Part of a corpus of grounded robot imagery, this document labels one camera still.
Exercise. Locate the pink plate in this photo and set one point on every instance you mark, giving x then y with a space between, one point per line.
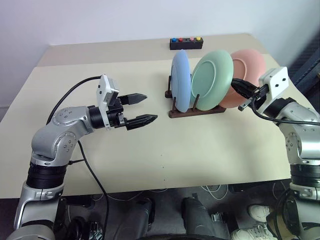
250 65

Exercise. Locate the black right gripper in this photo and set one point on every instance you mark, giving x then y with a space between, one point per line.
260 92

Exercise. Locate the blue plate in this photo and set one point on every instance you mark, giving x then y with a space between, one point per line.
181 75

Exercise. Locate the green plate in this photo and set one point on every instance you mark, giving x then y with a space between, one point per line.
210 75

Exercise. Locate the dark background chair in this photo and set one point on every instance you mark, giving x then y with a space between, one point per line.
307 62

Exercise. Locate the black button box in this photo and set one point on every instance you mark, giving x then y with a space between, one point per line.
186 45

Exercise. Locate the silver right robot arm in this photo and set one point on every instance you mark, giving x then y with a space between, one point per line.
300 112

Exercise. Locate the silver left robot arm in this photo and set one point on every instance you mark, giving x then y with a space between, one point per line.
72 120

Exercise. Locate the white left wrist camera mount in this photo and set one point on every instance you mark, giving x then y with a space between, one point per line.
102 90

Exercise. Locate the dark rounded leg shape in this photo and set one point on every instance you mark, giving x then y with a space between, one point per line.
202 217
135 217

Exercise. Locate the dark wooden dish rack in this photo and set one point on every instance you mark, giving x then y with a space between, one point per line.
200 112

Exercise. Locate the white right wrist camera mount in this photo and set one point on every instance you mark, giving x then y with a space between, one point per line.
277 82

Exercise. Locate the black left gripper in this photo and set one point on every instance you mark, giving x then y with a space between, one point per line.
116 115

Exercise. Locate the white sneaker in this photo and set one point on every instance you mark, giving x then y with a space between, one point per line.
260 212
250 232

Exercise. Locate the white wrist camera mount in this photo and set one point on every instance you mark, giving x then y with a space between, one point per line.
277 82
102 90

